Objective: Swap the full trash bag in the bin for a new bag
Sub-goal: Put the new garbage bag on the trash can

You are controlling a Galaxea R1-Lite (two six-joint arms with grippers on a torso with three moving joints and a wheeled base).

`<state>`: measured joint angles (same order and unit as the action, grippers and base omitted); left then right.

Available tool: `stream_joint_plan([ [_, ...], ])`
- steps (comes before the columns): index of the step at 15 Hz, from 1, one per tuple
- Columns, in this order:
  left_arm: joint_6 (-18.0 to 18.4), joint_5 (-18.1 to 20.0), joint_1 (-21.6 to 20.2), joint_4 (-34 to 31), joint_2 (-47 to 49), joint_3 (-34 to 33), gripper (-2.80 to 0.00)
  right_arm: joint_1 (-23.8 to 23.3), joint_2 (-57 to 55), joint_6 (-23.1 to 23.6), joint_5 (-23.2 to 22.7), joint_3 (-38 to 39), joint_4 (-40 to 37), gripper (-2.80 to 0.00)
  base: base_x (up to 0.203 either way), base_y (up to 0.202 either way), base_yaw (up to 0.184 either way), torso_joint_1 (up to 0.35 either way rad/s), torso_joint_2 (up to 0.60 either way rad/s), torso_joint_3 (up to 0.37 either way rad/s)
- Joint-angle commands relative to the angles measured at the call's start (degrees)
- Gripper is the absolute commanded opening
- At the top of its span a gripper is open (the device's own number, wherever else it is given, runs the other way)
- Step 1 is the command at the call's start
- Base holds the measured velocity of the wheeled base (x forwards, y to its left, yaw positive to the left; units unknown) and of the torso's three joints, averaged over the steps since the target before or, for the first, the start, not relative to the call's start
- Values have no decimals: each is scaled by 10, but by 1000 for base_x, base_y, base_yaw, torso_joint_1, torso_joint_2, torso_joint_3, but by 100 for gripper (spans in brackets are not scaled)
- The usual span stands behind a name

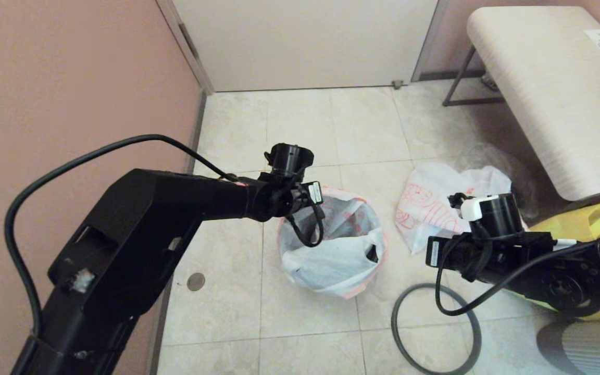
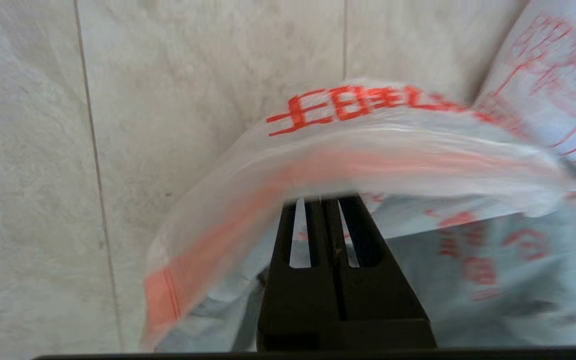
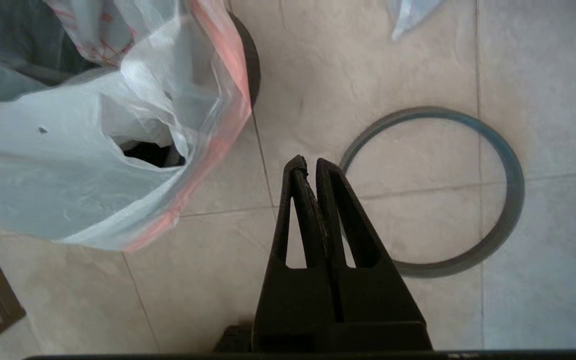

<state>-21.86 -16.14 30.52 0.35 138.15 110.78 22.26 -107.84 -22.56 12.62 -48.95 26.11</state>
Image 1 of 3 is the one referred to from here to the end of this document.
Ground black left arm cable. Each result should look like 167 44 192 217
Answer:
4 134 328 339

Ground white bag with orange print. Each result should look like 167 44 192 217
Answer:
395 161 529 256

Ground white door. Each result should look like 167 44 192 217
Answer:
171 0 440 93

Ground grey ribbed round bin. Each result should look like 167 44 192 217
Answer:
535 317 600 375

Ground grey metal ring rim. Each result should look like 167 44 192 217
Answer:
391 282 483 375

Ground white plastic bag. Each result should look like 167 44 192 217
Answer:
277 186 387 301

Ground yellow non-woven tote bag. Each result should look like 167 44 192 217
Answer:
527 203 600 321

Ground cream bench black legs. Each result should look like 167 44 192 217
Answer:
442 6 600 202

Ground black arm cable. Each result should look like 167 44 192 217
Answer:
4 134 328 339
434 223 600 317

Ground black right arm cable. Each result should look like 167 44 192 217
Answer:
434 223 600 317

